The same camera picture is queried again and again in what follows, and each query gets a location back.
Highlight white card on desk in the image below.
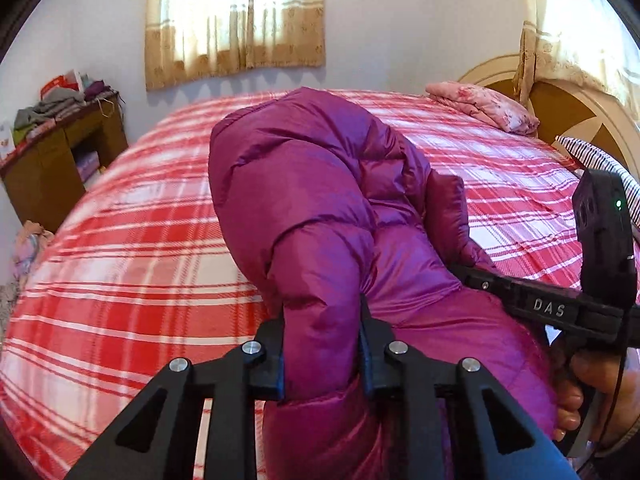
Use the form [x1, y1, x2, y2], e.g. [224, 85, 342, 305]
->
[0, 122, 15, 160]

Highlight folded pink floral quilt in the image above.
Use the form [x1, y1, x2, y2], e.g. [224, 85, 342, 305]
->
[425, 81, 540, 136]

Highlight purple folded clothes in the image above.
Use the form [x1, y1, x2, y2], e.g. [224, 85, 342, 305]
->
[84, 79, 113, 102]

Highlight magenta puffer jacket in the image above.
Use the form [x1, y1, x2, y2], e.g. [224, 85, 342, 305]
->
[208, 88, 556, 479]

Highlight red box on desk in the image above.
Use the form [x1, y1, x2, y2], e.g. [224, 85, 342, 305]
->
[40, 70, 85, 102]

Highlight wooden bed headboard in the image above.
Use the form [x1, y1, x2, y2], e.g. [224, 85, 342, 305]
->
[459, 54, 639, 181]

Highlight red plaid bed sheet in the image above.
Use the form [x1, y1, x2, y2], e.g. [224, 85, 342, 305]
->
[1, 91, 582, 479]

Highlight pink clothes pile on floor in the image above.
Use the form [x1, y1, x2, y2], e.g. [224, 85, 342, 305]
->
[1, 220, 54, 311]

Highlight boxes inside desk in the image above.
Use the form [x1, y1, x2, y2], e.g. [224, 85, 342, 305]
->
[75, 152, 101, 182]

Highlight striped pillow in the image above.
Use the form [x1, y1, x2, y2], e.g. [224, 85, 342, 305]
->
[556, 136, 640, 226]

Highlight person's right hand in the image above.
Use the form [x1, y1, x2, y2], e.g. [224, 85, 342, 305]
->
[549, 346, 640, 443]

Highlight beige side curtain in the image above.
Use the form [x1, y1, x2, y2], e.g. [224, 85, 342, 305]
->
[513, 0, 639, 122]

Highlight brown wooden desk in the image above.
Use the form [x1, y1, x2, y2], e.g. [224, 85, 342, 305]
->
[1, 91, 128, 232]

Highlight beige window curtain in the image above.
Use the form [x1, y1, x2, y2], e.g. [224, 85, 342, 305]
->
[144, 0, 326, 91]

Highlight grey folded clothes pile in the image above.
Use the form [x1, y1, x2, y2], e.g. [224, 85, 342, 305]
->
[14, 87, 85, 129]

